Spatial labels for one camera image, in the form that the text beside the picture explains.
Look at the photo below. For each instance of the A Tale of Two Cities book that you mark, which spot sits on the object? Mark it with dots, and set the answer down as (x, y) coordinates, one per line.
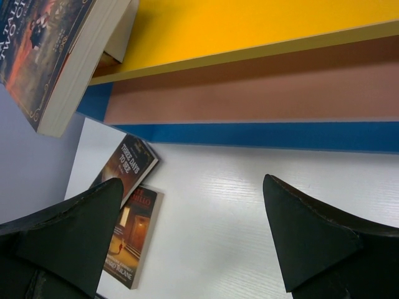
(49, 53)

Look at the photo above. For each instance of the Jane Eyre book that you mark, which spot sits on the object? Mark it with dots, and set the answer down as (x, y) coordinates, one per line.
(107, 60)

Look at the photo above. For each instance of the orange Leonard Tolane book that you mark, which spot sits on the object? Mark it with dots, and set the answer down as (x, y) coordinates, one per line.
(132, 235)

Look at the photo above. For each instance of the Three Days to See book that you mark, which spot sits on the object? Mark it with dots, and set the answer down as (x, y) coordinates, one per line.
(131, 162)

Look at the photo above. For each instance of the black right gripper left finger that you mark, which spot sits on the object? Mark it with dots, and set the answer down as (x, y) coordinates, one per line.
(59, 252)

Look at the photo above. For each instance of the blue yellow wooden bookshelf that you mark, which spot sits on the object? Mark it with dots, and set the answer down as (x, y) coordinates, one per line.
(307, 75)

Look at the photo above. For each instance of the Animal Farm book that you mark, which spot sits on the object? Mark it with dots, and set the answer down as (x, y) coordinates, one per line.
(117, 44)

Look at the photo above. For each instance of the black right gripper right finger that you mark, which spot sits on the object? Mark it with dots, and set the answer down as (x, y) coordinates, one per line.
(325, 252)

